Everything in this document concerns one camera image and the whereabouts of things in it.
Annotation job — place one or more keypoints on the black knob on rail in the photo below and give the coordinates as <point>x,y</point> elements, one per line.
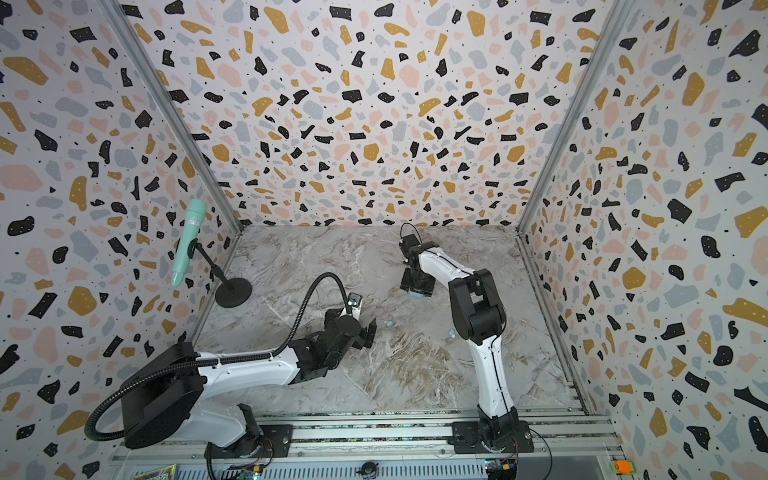
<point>368,471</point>

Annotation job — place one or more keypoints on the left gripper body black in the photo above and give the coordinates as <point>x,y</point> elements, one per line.
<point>366,341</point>

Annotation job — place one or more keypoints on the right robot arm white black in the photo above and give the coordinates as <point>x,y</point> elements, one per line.
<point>479,318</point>

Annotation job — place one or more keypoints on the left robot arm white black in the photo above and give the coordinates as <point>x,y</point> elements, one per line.
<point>172,397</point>

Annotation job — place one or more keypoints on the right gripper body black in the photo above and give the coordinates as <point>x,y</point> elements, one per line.
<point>417,283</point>

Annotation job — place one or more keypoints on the colourful card on rail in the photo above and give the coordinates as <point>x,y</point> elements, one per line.
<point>164,473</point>

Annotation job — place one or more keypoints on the orange button box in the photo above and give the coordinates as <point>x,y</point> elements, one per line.
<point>623,467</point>

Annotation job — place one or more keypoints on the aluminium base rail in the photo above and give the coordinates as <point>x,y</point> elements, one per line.
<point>566,444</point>

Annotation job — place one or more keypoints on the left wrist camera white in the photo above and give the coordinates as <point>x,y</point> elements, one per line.
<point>354,304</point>

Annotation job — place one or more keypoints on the black microphone stand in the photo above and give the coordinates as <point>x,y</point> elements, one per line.
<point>232,292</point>

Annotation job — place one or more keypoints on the mint green microphone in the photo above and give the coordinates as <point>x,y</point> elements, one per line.
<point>195,215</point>

